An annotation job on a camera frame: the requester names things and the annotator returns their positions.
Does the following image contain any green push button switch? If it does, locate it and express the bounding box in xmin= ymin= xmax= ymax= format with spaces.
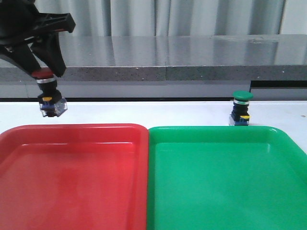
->
xmin=229 ymin=91 xmax=254 ymax=126

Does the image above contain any pale green curtain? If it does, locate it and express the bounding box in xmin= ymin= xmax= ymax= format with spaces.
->
xmin=31 ymin=0 xmax=307 ymax=37

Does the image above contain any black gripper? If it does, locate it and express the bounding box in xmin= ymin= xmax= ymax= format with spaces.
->
xmin=0 ymin=0 xmax=76 ymax=77

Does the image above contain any grey stone counter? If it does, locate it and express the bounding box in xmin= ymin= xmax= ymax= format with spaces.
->
xmin=0 ymin=34 xmax=307 ymax=99

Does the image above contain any green plastic tray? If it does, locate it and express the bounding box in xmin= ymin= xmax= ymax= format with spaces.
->
xmin=147 ymin=126 xmax=307 ymax=230

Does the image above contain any red push button switch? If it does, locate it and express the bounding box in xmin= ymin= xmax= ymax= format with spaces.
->
xmin=31 ymin=68 xmax=68 ymax=117

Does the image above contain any red plastic tray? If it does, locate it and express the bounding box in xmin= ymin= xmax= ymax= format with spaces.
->
xmin=0 ymin=124 xmax=149 ymax=230

